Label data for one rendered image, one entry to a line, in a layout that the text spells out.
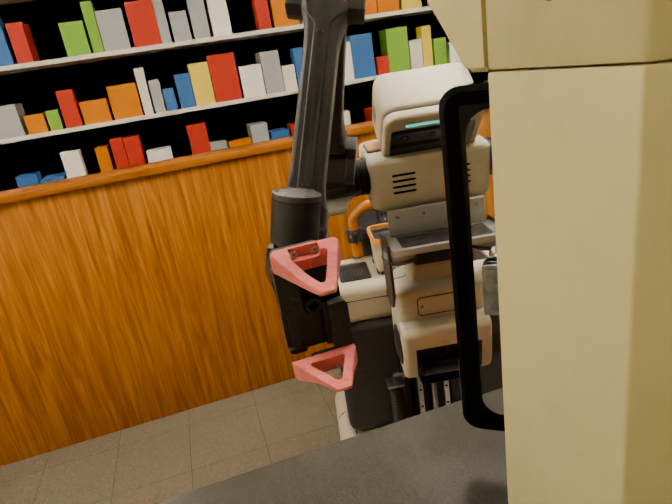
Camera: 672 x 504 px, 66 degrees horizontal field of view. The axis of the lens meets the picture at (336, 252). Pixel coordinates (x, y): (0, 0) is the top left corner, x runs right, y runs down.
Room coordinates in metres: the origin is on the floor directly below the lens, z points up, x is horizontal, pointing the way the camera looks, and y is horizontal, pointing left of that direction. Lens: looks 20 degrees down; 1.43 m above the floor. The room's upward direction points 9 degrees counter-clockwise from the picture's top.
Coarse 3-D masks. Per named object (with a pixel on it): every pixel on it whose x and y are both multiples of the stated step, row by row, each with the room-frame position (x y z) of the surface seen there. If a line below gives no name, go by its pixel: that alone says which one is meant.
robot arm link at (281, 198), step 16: (272, 192) 0.57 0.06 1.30; (288, 192) 0.58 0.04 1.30; (304, 192) 0.59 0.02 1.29; (272, 208) 0.57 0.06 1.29; (288, 208) 0.55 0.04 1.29; (304, 208) 0.55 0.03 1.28; (320, 208) 0.58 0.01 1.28; (272, 224) 0.57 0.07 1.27; (288, 224) 0.55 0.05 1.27; (304, 224) 0.55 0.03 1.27; (272, 240) 0.56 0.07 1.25; (288, 240) 0.55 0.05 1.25; (304, 240) 0.55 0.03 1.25
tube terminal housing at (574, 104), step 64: (512, 0) 0.29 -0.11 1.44; (576, 0) 0.25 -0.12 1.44; (640, 0) 0.21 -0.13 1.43; (512, 64) 0.29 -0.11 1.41; (576, 64) 0.25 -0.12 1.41; (640, 64) 0.21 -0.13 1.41; (512, 128) 0.29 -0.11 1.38; (576, 128) 0.24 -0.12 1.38; (640, 128) 0.21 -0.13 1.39; (512, 192) 0.30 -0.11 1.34; (576, 192) 0.24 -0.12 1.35; (640, 192) 0.21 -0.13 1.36; (512, 256) 0.30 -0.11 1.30; (576, 256) 0.24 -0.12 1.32; (640, 256) 0.21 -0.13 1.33; (512, 320) 0.30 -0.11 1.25; (576, 320) 0.24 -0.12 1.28; (640, 320) 0.21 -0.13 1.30; (512, 384) 0.30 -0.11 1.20; (576, 384) 0.24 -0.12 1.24; (640, 384) 0.21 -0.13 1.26; (512, 448) 0.31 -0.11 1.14; (576, 448) 0.24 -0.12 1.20; (640, 448) 0.21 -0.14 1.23
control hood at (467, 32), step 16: (432, 0) 0.37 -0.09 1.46; (448, 0) 0.35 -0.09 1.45; (464, 0) 0.34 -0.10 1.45; (480, 0) 0.32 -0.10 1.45; (448, 16) 0.36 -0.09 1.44; (464, 16) 0.34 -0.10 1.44; (480, 16) 0.32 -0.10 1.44; (448, 32) 0.36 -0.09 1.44; (464, 32) 0.34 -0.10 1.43; (480, 32) 0.32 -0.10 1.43; (464, 48) 0.34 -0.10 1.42; (480, 48) 0.32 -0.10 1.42; (464, 64) 0.34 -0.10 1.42; (480, 64) 0.32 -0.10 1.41
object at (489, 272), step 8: (488, 264) 0.50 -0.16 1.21; (496, 264) 0.49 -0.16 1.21; (488, 272) 0.48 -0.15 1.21; (496, 272) 0.48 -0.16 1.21; (488, 280) 0.48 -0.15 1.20; (496, 280) 0.48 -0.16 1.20; (488, 288) 0.49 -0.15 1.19; (496, 288) 0.49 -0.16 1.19; (488, 296) 0.49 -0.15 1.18; (496, 296) 0.49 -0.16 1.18; (488, 304) 0.49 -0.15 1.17; (496, 304) 0.49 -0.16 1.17; (488, 312) 0.49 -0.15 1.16; (496, 312) 0.49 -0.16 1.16
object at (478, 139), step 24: (480, 120) 0.50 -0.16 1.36; (480, 144) 0.50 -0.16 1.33; (480, 168) 0.50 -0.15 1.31; (480, 192) 0.50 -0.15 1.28; (480, 216) 0.51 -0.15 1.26; (480, 240) 0.51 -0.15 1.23; (480, 264) 0.51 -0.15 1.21; (480, 288) 0.51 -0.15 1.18; (480, 312) 0.51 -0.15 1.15; (480, 336) 0.51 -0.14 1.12; (480, 360) 0.51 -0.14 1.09
